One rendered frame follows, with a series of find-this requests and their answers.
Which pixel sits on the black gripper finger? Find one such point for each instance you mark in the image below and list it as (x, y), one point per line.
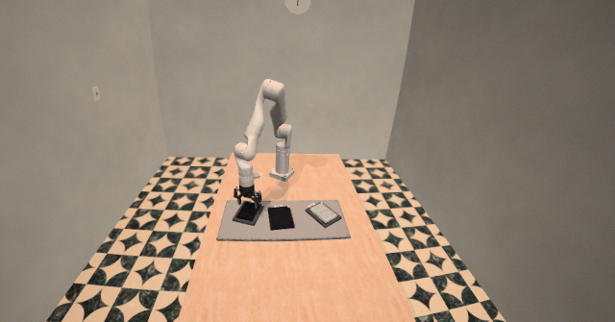
(257, 197)
(236, 189)

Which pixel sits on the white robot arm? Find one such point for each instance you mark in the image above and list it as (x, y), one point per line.
(244, 153)

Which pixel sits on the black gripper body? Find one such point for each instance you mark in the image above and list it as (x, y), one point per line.
(247, 190)

